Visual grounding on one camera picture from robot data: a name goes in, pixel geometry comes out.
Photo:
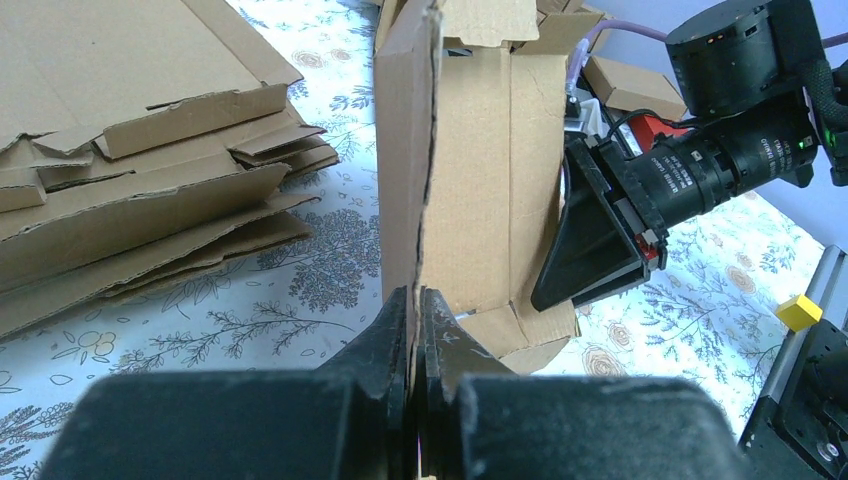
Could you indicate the brown cardboard box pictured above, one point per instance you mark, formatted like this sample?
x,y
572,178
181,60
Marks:
x,y
470,107

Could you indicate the yellow small block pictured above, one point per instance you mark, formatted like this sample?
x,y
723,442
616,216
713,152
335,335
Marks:
x,y
799,313

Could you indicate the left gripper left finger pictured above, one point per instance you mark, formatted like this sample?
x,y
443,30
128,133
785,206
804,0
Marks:
x,y
371,427

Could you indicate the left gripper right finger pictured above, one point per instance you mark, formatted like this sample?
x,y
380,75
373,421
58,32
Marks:
x,y
446,353

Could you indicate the floral patterned table mat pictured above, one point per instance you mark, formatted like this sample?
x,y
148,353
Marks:
x,y
708,317

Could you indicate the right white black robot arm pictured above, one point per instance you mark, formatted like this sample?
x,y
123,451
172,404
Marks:
x,y
763,102

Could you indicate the red box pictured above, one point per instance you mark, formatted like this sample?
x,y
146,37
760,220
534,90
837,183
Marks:
x,y
645,129

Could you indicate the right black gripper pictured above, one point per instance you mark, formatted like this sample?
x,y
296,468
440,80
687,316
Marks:
x,y
618,211

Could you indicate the stack of flat cardboard blanks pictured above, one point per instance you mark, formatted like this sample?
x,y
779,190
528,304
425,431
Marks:
x,y
140,141

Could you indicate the folded brown box near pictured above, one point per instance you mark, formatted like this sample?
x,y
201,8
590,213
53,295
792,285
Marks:
x,y
627,88

